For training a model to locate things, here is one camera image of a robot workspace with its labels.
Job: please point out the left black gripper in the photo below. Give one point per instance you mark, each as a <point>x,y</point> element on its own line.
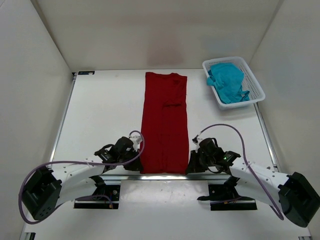
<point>133,162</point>

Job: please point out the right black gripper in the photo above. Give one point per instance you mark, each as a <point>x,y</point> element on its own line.
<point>194,163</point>

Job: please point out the red t shirt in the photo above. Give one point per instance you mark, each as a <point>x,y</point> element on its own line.
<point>165,124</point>

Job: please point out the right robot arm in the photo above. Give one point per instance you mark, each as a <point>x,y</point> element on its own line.
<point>290,194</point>

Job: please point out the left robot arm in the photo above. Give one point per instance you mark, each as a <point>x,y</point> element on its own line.
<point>52,184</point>

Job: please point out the teal t shirt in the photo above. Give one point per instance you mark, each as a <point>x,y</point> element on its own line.
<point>226,78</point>

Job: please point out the white plastic basket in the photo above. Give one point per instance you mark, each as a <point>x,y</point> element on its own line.
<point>249,83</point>

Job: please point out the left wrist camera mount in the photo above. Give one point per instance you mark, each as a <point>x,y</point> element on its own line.
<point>136,139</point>

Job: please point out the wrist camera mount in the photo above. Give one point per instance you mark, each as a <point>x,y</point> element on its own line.
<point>197,140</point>
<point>136,139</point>

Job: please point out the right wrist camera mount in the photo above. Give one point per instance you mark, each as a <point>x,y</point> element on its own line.
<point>197,140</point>

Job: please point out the aluminium front rail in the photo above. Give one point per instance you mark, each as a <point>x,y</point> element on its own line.
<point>164,177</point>

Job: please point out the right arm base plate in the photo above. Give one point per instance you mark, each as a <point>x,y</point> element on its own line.
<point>225,198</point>

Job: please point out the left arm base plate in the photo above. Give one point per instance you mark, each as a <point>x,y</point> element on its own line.
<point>105,198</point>

